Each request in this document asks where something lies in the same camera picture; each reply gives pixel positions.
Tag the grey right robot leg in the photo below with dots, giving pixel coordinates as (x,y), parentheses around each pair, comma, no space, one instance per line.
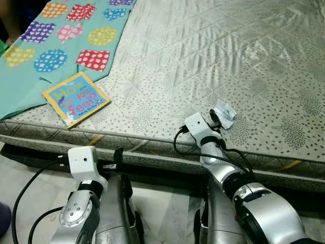
(216,218)

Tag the grey left robot leg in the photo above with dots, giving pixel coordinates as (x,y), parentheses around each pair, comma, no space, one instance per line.
(117,213)

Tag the teal blanket with colourful hearts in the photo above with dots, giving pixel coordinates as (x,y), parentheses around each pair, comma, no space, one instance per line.
(15,96)

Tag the yellow blue children's book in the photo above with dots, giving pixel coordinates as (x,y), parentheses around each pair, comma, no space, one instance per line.
(76,99)

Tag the grey robot leg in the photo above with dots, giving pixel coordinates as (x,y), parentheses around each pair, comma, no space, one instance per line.
(117,213)
(216,218)

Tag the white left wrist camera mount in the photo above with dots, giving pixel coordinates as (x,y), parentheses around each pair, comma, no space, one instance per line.
(84,161)

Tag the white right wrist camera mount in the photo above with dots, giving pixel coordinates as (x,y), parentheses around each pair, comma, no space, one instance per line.
(198,127)

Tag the grey patterned quilted mattress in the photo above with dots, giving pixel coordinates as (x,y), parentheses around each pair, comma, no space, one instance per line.
(203,61)

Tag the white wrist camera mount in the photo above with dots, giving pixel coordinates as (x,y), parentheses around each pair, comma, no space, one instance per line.
(84,161)
(198,127)

